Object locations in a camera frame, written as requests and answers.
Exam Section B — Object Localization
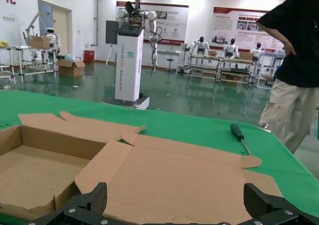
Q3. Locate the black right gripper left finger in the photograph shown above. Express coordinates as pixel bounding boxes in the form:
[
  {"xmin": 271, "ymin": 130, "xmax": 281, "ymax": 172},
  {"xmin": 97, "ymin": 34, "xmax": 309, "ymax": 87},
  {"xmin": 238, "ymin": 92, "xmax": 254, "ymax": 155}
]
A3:
[{"xmin": 24, "ymin": 182, "xmax": 112, "ymax": 225}]

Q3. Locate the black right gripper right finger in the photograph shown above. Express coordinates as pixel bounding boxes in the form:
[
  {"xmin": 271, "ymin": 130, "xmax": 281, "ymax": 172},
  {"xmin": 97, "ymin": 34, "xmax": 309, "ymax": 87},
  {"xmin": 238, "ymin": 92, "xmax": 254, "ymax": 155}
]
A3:
[{"xmin": 243, "ymin": 182, "xmax": 319, "ymax": 225}]

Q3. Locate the green table cloth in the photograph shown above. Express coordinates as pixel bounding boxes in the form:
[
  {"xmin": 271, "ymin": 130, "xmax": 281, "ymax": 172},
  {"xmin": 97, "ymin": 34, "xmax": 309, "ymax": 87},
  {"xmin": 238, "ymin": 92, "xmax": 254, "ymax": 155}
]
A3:
[{"xmin": 0, "ymin": 90, "xmax": 319, "ymax": 225}]

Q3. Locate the white pipe rack workbench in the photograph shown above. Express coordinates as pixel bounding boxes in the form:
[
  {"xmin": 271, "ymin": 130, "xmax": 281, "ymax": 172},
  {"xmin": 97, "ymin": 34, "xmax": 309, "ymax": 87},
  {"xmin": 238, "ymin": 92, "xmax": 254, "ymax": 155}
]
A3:
[
  {"xmin": 187, "ymin": 53, "xmax": 221, "ymax": 83},
  {"xmin": 219, "ymin": 57, "xmax": 255, "ymax": 86}
]

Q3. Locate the open cardboard carton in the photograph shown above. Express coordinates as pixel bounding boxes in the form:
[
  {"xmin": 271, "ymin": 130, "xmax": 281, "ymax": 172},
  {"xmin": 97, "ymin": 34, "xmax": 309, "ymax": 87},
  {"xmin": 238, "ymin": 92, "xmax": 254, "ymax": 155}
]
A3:
[{"xmin": 56, "ymin": 59, "xmax": 86, "ymax": 77}]

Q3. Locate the white mobile robot tower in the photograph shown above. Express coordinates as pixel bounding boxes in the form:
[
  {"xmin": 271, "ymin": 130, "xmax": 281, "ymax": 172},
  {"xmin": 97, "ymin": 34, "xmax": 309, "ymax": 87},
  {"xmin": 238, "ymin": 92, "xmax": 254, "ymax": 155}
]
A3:
[{"xmin": 101, "ymin": 0, "xmax": 165, "ymax": 111}]

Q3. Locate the red bin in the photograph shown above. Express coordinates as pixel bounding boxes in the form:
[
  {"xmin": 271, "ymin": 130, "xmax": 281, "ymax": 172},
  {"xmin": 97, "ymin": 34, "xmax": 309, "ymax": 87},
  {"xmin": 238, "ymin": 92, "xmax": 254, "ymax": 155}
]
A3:
[{"xmin": 83, "ymin": 50, "xmax": 95, "ymax": 63}]

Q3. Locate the black stool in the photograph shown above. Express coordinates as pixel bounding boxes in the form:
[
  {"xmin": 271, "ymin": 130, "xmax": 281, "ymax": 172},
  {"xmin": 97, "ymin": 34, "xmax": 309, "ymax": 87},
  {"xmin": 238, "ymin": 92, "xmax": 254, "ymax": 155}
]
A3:
[{"xmin": 165, "ymin": 52, "xmax": 175, "ymax": 73}]

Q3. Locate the white desk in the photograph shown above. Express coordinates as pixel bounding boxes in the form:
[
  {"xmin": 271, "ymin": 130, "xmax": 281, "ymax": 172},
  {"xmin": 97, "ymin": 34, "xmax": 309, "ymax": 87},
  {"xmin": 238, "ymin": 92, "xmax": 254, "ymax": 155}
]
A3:
[{"xmin": 157, "ymin": 49, "xmax": 182, "ymax": 74}]

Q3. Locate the brown cardboard carton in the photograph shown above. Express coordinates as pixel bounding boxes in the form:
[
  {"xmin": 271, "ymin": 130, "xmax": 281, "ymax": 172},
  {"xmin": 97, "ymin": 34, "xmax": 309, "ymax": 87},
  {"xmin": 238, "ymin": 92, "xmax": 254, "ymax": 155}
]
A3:
[{"xmin": 29, "ymin": 35, "xmax": 52, "ymax": 49}]

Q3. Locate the black panel on stand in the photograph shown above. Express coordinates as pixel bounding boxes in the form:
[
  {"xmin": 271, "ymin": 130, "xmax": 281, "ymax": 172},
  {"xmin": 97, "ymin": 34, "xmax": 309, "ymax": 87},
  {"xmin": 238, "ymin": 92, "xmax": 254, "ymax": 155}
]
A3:
[{"xmin": 105, "ymin": 20, "xmax": 120, "ymax": 66}]

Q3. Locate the white pipe rack table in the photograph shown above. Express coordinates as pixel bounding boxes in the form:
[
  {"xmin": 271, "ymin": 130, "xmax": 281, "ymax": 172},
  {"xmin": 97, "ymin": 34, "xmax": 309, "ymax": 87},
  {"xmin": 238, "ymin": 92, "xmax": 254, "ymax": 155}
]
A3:
[{"xmin": 0, "ymin": 45, "xmax": 59, "ymax": 84}]

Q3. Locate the person in black shirt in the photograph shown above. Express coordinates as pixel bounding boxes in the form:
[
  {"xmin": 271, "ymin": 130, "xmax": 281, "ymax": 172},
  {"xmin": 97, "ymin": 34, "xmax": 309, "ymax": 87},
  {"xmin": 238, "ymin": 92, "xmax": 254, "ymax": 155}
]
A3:
[{"xmin": 256, "ymin": 0, "xmax": 319, "ymax": 155}]

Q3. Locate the small white humanoid robot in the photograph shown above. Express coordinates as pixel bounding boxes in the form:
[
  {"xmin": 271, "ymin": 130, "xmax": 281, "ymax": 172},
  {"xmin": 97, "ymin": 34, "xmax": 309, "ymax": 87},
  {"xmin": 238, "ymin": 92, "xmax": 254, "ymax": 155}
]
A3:
[{"xmin": 46, "ymin": 27, "xmax": 61, "ymax": 51}]

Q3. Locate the beige door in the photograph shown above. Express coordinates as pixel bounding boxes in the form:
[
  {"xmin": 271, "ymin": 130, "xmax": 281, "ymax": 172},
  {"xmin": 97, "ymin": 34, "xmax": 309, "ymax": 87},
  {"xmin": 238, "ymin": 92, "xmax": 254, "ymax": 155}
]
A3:
[{"xmin": 37, "ymin": 0, "xmax": 72, "ymax": 61}]

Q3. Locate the green-handled screwdriver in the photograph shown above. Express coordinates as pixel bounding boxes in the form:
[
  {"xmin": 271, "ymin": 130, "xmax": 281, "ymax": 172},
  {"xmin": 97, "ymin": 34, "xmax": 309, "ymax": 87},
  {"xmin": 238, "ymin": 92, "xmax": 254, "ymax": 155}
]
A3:
[{"xmin": 229, "ymin": 123, "xmax": 252, "ymax": 156}]

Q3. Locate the red-framed wall poster board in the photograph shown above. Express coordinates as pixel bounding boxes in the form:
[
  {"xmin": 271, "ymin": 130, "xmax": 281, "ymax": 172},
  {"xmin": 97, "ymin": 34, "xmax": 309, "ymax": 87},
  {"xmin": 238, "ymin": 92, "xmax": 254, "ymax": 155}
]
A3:
[
  {"xmin": 212, "ymin": 6, "xmax": 285, "ymax": 50},
  {"xmin": 116, "ymin": 0, "xmax": 189, "ymax": 45}
]

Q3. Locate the white pipe crane frame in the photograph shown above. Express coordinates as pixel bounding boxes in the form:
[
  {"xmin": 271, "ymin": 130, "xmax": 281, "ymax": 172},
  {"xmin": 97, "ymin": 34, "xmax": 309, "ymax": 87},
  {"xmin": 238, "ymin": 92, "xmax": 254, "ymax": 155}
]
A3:
[{"xmin": 23, "ymin": 10, "xmax": 54, "ymax": 40}]

